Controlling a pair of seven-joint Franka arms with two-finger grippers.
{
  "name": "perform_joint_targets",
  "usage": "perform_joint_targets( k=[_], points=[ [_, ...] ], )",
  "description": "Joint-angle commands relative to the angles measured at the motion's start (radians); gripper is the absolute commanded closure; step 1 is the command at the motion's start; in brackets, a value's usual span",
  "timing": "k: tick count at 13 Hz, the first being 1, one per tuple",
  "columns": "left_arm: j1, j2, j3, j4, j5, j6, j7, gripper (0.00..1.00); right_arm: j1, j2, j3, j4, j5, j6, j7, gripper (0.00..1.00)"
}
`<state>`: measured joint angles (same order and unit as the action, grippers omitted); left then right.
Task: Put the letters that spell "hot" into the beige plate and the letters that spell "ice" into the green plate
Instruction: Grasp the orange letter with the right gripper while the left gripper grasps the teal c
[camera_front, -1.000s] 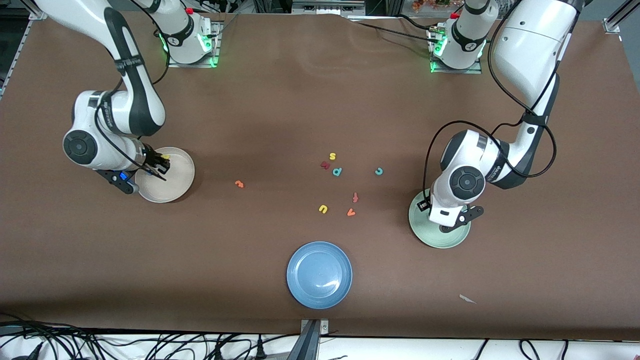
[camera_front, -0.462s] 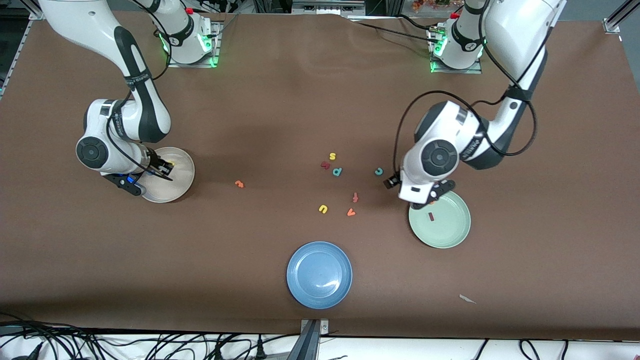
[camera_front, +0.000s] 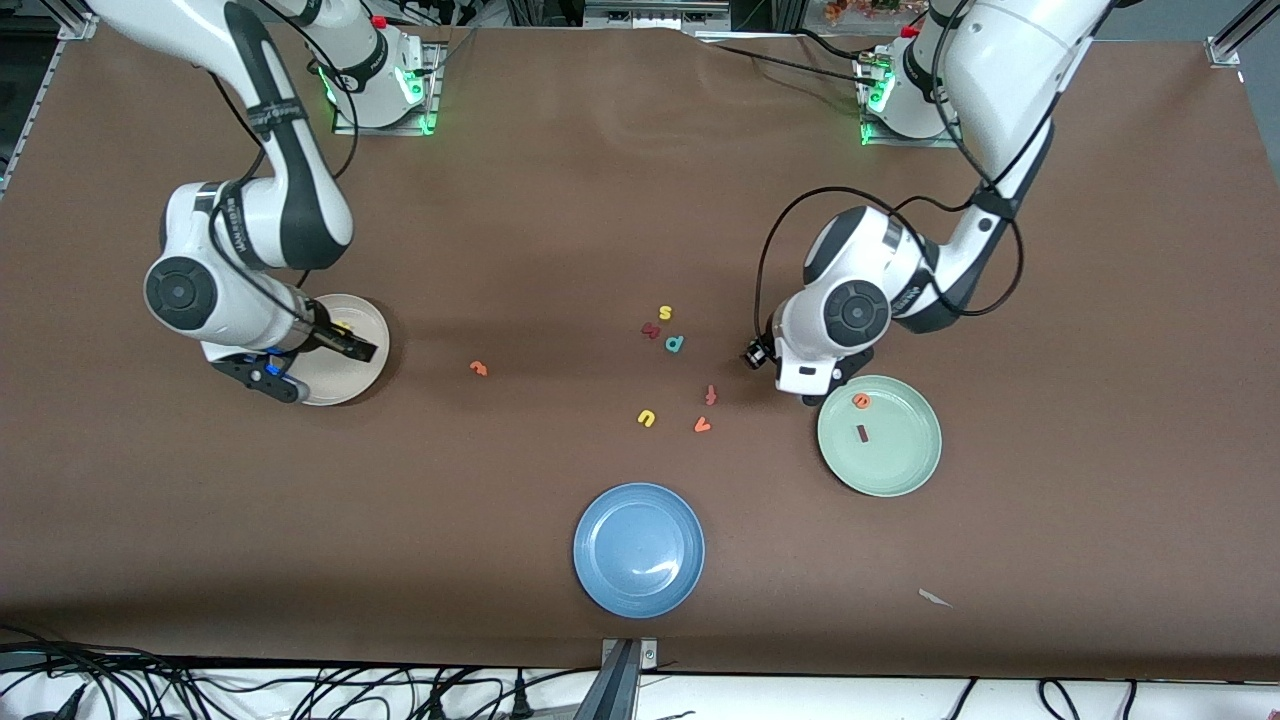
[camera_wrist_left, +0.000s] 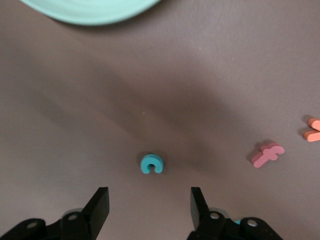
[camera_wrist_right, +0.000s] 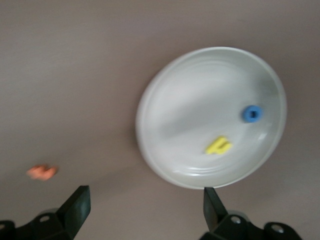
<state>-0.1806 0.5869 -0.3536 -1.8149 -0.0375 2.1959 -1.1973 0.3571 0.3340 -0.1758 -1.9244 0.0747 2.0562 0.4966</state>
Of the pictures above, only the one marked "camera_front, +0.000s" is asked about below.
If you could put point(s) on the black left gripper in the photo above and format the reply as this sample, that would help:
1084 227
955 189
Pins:
757 354

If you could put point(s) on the grey power strip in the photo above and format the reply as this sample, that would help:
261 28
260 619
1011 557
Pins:
655 15

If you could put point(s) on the light green plate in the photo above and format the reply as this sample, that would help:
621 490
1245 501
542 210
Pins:
890 460

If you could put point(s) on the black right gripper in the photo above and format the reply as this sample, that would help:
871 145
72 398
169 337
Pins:
330 337

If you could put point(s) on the aluminium frame post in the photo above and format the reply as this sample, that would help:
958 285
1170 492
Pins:
1240 35
78 18

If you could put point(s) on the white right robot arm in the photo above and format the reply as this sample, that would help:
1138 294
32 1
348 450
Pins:
250 230

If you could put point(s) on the white round plate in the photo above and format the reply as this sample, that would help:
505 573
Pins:
350 385

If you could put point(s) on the brown paper table cover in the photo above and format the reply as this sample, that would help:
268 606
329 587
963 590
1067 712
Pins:
600 200

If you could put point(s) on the black power plug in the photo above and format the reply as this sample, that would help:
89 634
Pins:
437 707
521 700

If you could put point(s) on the blue plate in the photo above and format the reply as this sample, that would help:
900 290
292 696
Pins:
639 550

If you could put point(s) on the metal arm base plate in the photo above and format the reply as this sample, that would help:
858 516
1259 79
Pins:
905 141
385 128

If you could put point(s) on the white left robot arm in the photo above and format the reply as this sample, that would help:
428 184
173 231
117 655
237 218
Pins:
1000 60

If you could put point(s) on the small white paper scrap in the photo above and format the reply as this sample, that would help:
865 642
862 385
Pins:
935 598

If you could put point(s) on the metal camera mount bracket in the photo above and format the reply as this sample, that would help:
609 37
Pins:
630 655

